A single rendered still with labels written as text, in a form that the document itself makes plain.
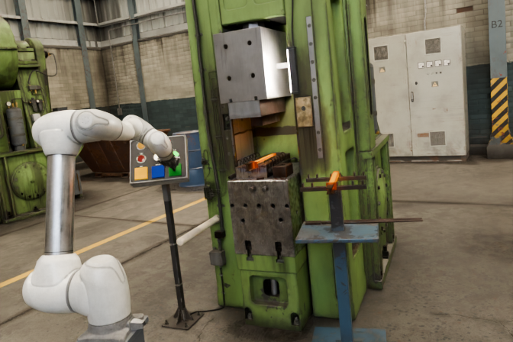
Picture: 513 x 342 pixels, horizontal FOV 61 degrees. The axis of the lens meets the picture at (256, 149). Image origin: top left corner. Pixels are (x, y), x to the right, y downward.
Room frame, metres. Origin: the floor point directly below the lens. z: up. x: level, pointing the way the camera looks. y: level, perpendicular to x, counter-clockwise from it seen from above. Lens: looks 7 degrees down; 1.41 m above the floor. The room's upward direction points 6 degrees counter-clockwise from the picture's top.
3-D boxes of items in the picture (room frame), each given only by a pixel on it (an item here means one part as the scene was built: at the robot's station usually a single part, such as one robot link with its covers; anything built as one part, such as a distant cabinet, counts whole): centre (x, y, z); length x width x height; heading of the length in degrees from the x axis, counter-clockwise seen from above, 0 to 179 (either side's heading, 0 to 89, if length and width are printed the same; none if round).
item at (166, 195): (2.69, 0.59, 0.54); 0.04 x 0.04 x 1.08; 66
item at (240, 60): (2.71, -0.08, 1.56); 0.42 x 0.39 x 0.40; 156
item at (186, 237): (2.59, 0.40, 0.62); 0.44 x 0.05 x 0.05; 156
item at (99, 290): (1.53, 0.61, 0.77); 0.18 x 0.16 x 0.22; 78
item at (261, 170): (2.73, -0.04, 0.96); 0.42 x 0.20 x 0.09; 156
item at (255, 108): (2.73, -0.04, 1.32); 0.42 x 0.20 x 0.10; 156
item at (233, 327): (2.49, 0.07, 0.01); 0.58 x 0.39 x 0.01; 66
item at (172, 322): (2.69, 0.59, 0.05); 0.22 x 0.22 x 0.09; 66
